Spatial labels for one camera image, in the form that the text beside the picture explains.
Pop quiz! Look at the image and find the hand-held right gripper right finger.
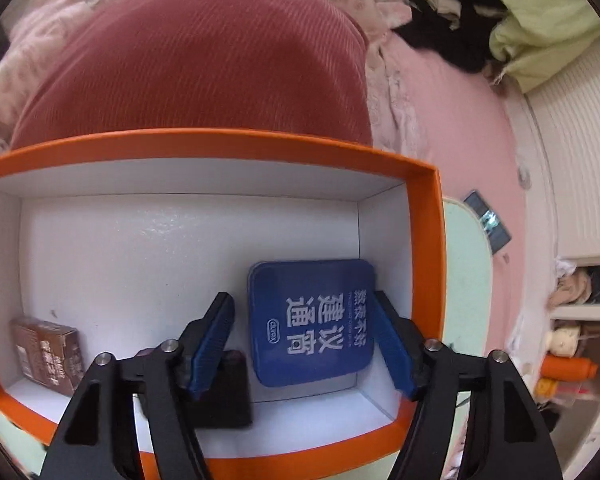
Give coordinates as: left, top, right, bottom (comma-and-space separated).
371, 290, 561, 480

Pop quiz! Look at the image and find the blue metal tin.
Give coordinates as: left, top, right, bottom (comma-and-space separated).
246, 258, 378, 388

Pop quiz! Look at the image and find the small brown carton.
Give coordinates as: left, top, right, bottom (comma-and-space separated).
11, 316, 83, 397

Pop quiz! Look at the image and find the pink bed sheet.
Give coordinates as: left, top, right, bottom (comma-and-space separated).
365, 35, 553, 361

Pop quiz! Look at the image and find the green cartoon-print desktop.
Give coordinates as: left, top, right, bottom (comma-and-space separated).
0, 197, 498, 480

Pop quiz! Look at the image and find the white louvered door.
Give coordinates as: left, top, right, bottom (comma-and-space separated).
522, 50, 600, 261

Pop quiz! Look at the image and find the black clothes pile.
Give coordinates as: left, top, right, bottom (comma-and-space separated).
397, 0, 518, 76

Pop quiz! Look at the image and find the red corduroy pillow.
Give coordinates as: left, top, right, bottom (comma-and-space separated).
9, 0, 373, 153

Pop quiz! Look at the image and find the beige crumpled cloth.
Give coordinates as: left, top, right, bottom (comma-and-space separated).
547, 259, 593, 308

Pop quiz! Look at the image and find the white shelf cabinet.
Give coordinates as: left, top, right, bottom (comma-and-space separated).
530, 255, 600, 480

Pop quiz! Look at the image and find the orange bottle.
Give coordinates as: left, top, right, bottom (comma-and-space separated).
540, 354, 599, 382

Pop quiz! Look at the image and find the light green hanging cloth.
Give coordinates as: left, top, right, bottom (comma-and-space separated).
489, 0, 600, 93

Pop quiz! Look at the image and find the strip of foil packets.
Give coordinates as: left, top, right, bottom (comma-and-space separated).
462, 189, 512, 256

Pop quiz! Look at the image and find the orange cardboard box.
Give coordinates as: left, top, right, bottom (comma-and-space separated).
0, 129, 448, 480

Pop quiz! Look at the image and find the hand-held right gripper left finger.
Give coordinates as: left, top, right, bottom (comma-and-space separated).
39, 291, 237, 480

